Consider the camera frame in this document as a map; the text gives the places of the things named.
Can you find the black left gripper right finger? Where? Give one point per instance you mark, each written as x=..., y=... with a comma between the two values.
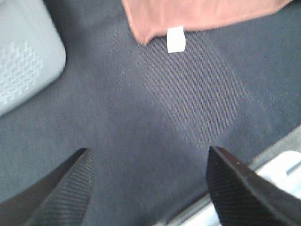
x=242, y=198

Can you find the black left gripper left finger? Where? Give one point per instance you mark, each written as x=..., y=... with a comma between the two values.
x=61, y=198

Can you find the brown towel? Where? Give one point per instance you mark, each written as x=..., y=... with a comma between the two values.
x=152, y=18

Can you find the white towel label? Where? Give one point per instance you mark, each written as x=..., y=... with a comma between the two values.
x=176, y=41

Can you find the white plastic storage basket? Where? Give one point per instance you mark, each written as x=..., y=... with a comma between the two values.
x=284, y=171

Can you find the grey perforated laundry basket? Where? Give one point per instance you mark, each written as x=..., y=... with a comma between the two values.
x=32, y=54

